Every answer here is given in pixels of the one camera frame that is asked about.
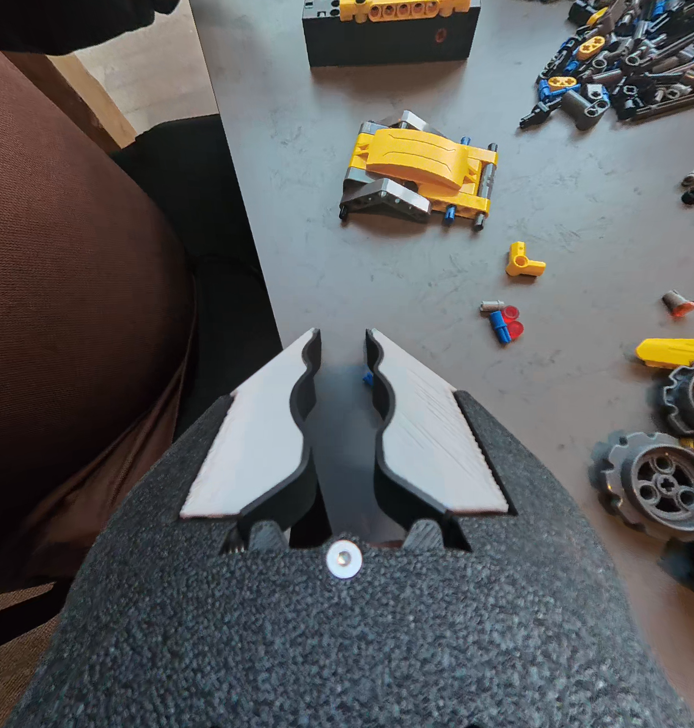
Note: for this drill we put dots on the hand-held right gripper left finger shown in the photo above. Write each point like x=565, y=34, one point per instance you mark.
x=250, y=455

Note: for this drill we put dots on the person's brown sweater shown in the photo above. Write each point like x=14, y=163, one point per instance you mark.
x=68, y=313

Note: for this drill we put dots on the red round stud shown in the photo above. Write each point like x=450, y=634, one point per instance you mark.
x=516, y=329
x=511, y=312

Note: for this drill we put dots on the black wheel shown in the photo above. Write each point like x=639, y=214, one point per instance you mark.
x=691, y=569

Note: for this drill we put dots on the black and yellow brick assembly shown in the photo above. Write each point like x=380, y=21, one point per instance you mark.
x=381, y=42

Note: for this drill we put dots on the yellow and grey brick assembly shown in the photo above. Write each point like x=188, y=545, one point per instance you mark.
x=415, y=159

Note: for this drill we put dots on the light grey pin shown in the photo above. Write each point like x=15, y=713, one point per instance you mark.
x=491, y=306

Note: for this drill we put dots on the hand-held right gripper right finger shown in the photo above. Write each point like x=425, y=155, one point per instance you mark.
x=438, y=455

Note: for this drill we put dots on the pile of blue grey pieces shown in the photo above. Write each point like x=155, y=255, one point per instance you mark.
x=626, y=57

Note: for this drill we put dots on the grey desk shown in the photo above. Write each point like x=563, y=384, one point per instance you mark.
x=552, y=227

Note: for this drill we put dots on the grey sprocket wheel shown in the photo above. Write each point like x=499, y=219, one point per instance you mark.
x=660, y=483
x=691, y=404

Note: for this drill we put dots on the yellow curved panel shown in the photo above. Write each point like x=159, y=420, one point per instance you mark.
x=671, y=351

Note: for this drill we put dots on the yellow angle connector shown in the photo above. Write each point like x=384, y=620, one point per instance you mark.
x=517, y=261

